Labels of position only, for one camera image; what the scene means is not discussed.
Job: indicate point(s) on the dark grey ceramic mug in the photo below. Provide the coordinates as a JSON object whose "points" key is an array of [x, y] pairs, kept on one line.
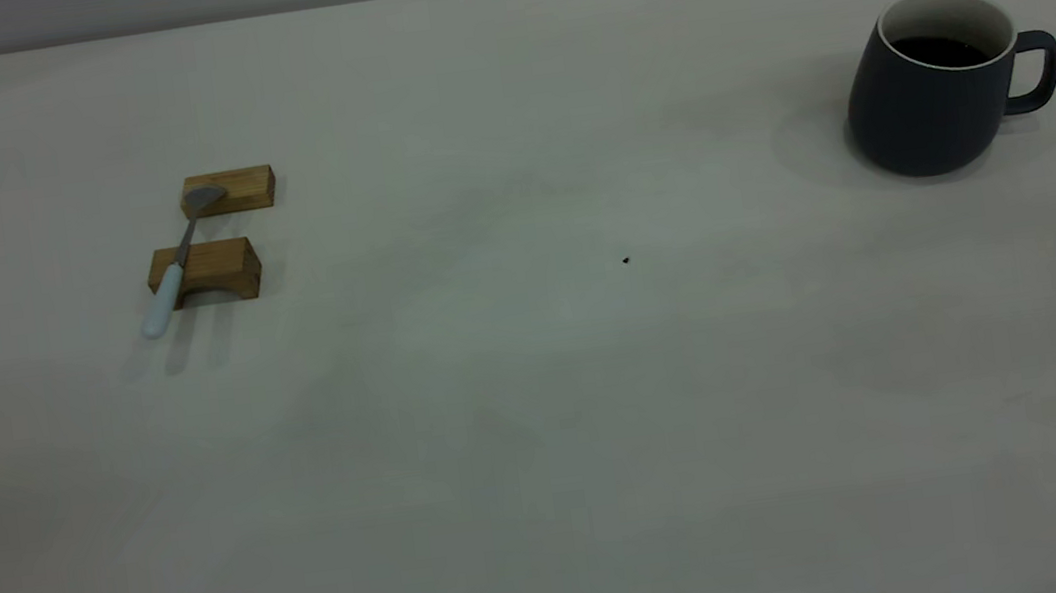
{"points": [[919, 117]]}

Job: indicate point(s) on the dark coffee liquid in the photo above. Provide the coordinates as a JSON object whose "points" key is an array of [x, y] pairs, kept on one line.
{"points": [[936, 52]]}

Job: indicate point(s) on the flat rectangular wooden block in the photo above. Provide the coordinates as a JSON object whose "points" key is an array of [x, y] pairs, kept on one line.
{"points": [[248, 190]]}

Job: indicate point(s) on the arched wooden block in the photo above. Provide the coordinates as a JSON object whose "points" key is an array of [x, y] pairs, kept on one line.
{"points": [[222, 264]]}

